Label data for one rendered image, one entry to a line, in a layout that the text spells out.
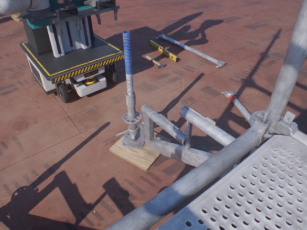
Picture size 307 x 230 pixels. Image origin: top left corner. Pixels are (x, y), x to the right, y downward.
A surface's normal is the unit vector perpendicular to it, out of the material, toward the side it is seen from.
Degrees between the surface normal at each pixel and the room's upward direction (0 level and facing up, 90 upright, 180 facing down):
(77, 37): 90
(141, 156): 0
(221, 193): 0
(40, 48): 90
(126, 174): 0
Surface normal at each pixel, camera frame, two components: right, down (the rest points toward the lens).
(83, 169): 0.00, -0.77
